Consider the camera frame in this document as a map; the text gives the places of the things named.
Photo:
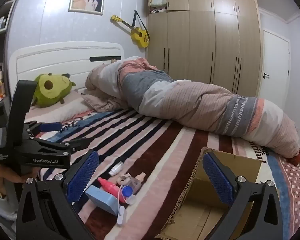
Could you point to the white door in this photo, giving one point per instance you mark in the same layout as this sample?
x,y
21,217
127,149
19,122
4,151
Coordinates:
x,y
275,70

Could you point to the yellow guitar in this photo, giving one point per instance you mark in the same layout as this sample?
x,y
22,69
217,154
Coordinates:
x,y
140,35

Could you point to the pink plastic bottle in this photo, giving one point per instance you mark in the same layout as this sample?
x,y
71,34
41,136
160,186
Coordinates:
x,y
109,186

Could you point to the white bed headboard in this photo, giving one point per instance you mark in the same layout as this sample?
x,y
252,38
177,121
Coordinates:
x,y
65,62

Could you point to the white pink pillow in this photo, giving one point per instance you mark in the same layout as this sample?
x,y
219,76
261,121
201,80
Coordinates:
x,y
65,108

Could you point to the small white bottle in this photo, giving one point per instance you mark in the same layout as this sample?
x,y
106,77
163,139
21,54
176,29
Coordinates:
x,y
115,169

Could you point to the folded clothes stack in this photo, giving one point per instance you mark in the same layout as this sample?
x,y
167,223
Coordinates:
x,y
158,4

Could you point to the person's left hand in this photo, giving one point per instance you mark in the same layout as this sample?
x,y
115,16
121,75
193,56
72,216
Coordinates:
x,y
7,173

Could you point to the green avocado plush toy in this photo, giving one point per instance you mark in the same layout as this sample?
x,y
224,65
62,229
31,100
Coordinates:
x,y
51,92

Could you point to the beige wooden wardrobe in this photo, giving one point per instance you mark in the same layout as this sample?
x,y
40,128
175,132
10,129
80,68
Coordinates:
x,y
205,45

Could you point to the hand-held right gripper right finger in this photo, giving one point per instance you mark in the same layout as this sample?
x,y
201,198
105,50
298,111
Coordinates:
x,y
218,178

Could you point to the framed wall photo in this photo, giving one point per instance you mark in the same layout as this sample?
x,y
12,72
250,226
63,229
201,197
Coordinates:
x,y
87,1

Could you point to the blue capped clear container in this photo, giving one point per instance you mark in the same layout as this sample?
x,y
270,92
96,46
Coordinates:
x,y
127,190

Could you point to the red cloth item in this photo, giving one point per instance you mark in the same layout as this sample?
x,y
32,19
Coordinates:
x,y
297,157

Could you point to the pink crumpled pillowcase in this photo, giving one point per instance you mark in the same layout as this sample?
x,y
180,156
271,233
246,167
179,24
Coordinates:
x,y
100,103

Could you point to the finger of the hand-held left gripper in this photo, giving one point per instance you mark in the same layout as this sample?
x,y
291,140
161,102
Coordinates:
x,y
76,143
51,126

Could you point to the brown cardboard box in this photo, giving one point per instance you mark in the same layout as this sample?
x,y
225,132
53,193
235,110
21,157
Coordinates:
x,y
200,220

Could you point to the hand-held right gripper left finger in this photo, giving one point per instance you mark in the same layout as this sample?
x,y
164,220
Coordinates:
x,y
83,173

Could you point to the pink grey striped quilt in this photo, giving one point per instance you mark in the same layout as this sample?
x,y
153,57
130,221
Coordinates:
x,y
190,100

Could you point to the white wall shelf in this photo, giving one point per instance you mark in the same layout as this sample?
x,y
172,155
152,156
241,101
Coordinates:
x,y
2,31

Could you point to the clear bottle with peach cap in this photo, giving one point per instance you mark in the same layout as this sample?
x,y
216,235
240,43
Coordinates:
x,y
136,181

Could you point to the light blue flat box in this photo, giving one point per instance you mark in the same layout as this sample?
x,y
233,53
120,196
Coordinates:
x,y
102,200

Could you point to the beige plastic clip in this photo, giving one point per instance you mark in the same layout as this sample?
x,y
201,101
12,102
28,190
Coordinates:
x,y
122,178

